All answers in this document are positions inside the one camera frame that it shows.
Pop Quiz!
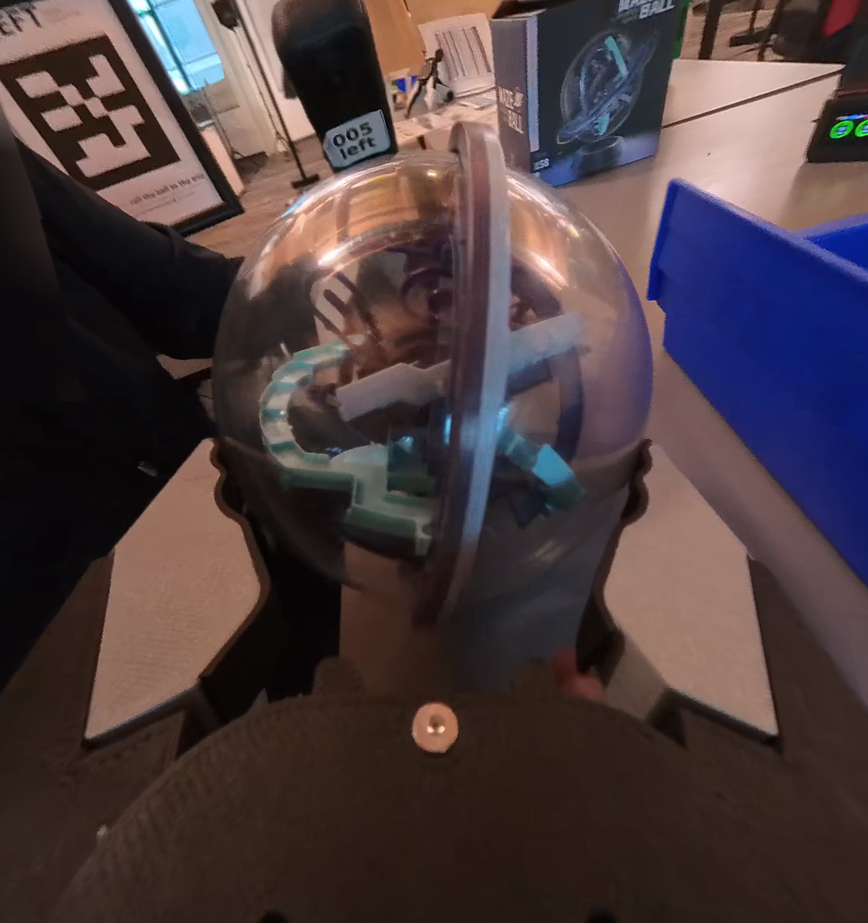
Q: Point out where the framed marker sign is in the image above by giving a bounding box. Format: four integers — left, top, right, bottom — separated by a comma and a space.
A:
0, 0, 246, 237

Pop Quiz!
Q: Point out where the black office chair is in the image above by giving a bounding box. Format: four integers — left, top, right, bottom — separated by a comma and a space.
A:
152, 352, 214, 434

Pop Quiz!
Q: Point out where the brown cardboard box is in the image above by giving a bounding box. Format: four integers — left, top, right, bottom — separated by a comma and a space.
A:
362, 0, 521, 73

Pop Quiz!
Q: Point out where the printed paper sheet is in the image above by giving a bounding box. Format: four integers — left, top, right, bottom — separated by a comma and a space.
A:
418, 14, 494, 98

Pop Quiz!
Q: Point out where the large blue plastic bin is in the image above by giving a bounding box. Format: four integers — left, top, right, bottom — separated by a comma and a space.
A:
646, 179, 868, 621

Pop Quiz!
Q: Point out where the clear plastic maze ball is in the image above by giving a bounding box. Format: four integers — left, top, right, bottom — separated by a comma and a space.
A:
212, 121, 654, 627

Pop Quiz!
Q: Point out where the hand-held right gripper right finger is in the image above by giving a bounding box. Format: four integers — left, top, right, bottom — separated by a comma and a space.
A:
577, 441, 781, 740

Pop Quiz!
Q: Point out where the person's left forearm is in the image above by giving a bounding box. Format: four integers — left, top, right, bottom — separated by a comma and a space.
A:
15, 140, 246, 362

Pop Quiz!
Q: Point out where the person's black clothing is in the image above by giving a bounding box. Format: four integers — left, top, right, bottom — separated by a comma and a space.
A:
0, 346, 218, 729

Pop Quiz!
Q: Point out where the small black tripod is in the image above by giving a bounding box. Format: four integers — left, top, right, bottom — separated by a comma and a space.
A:
405, 49, 458, 116

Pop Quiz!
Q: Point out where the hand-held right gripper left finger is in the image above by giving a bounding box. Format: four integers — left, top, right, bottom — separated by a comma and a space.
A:
82, 436, 290, 747

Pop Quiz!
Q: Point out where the person's right hand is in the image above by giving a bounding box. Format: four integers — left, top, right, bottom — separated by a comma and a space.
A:
553, 649, 606, 699

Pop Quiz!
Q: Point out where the black device with green display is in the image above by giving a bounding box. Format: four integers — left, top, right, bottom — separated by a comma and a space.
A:
805, 36, 868, 165

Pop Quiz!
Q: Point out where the dark printed game box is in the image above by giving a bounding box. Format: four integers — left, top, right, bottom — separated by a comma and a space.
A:
490, 0, 683, 190

